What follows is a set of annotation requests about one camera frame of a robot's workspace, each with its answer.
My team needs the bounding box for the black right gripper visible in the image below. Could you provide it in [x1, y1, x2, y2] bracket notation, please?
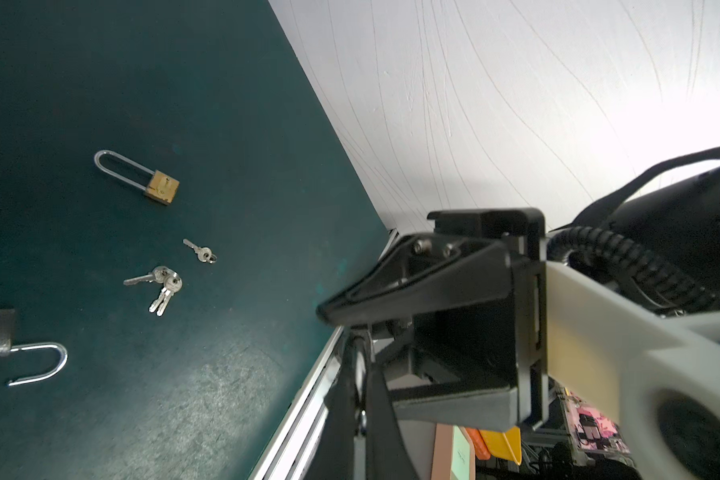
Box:
[316, 208, 549, 432]

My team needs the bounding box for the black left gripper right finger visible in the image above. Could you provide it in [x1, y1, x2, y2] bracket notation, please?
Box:
[364, 365, 419, 480]

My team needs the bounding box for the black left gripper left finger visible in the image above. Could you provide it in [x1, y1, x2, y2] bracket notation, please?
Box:
[305, 338, 366, 479]

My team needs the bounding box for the small silver key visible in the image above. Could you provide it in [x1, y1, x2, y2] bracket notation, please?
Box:
[182, 239, 217, 264]

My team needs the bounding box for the silver key bunch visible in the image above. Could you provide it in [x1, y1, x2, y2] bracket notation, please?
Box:
[123, 266, 183, 317]

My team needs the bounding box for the brass padlock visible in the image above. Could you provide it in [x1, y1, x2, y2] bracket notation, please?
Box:
[93, 149, 180, 205]

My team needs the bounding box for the black padlock shackle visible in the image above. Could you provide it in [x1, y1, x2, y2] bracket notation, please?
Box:
[0, 309, 69, 387]

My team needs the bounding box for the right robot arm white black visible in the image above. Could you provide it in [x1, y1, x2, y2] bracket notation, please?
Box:
[317, 147, 720, 431]

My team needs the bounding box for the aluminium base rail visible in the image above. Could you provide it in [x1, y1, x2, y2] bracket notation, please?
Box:
[248, 227, 400, 480]

